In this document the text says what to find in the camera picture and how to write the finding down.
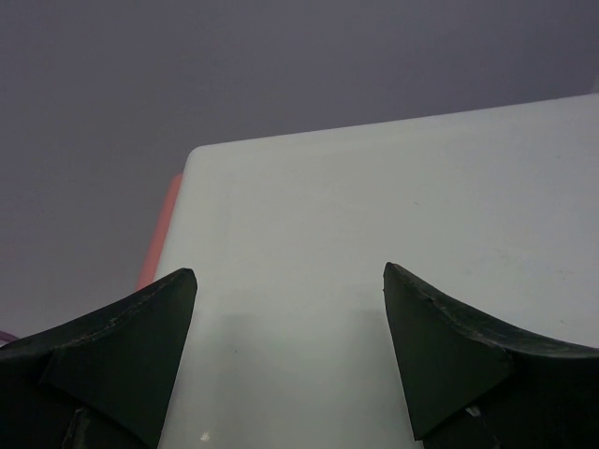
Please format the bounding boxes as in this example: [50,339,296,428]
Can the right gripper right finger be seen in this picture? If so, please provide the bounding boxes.
[384,263,598,448]

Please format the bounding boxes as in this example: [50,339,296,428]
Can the white shoe cabinet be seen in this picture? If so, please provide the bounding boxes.
[158,94,598,448]

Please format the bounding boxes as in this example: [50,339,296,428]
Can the drawer pink front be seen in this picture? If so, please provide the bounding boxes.
[136,173,183,290]

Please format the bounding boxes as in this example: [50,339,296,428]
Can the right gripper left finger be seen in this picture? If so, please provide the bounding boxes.
[1,268,197,448]

